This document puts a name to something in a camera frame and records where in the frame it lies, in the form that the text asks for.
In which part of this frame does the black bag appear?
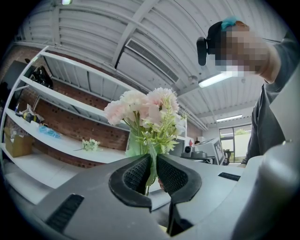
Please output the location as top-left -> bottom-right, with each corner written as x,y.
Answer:
30,65 -> 54,90

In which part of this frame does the black head-mounted camera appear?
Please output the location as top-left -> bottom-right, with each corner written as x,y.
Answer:
196,21 -> 227,67

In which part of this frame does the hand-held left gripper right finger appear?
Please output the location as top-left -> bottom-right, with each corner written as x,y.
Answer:
156,154 -> 245,236

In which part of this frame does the white metal shelving rack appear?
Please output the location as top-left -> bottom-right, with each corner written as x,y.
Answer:
0,45 -> 188,205

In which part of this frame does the small white flower spray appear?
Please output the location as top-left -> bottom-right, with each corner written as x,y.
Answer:
74,138 -> 103,153

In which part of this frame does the glass window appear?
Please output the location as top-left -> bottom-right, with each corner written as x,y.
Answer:
218,124 -> 253,164

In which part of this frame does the person's dark shirt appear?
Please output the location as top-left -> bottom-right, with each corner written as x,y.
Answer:
240,32 -> 300,165

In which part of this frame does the teal hair tie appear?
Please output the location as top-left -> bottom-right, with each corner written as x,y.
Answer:
221,15 -> 240,30

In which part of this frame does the pink white flowers bunch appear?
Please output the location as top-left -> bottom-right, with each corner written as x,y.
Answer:
103,87 -> 188,196

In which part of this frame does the turquoise plastic packet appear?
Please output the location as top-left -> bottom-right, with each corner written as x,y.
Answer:
38,125 -> 62,140

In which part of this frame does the yellow black tool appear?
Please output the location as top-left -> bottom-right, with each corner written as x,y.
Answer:
15,104 -> 45,124

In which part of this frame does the white ceiling air conditioner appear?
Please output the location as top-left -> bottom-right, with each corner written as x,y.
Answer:
114,38 -> 180,83

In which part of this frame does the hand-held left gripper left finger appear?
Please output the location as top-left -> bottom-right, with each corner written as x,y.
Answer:
32,153 -> 168,240

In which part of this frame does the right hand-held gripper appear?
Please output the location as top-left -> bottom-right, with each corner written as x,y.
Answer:
180,137 -> 226,166

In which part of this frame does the open cardboard box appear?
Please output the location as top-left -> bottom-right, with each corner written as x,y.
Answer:
4,127 -> 35,158

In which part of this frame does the person's head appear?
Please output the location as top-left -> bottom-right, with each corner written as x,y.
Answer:
207,15 -> 282,83

